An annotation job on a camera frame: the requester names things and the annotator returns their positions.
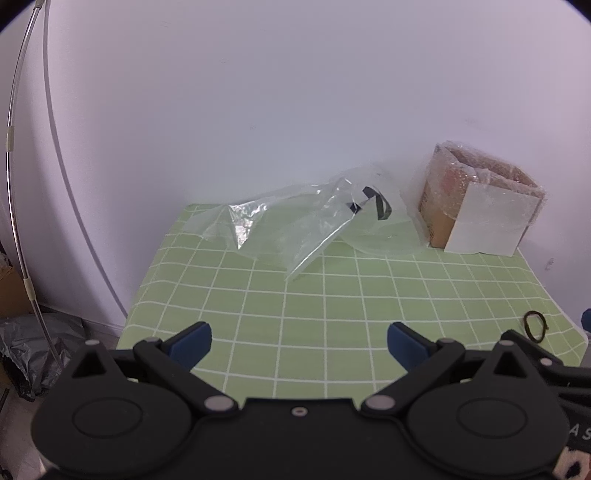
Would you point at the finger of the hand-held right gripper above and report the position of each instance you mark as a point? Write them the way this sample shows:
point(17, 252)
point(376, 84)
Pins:
point(549, 364)

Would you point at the plain cardboard box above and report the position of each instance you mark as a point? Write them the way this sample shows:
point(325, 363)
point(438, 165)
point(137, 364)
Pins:
point(11, 290)

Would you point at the green checked tablecloth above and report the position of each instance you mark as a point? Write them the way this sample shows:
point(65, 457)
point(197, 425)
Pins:
point(323, 300)

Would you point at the grey plastic bag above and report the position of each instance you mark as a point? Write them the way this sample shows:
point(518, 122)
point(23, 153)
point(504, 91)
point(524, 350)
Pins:
point(37, 346)

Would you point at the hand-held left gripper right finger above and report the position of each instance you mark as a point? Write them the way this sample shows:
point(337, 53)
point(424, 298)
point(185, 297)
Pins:
point(404, 344)

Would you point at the black rubber band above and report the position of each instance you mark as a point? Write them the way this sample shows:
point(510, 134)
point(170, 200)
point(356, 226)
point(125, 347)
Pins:
point(527, 323)

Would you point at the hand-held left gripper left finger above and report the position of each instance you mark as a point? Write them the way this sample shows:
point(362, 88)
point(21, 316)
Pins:
point(196, 339)

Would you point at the bubble-wrapped cardboard box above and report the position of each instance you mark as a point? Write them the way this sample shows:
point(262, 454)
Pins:
point(461, 203)

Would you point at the clear plastic shopping bag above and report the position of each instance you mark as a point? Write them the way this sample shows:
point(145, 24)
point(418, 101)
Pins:
point(277, 217)

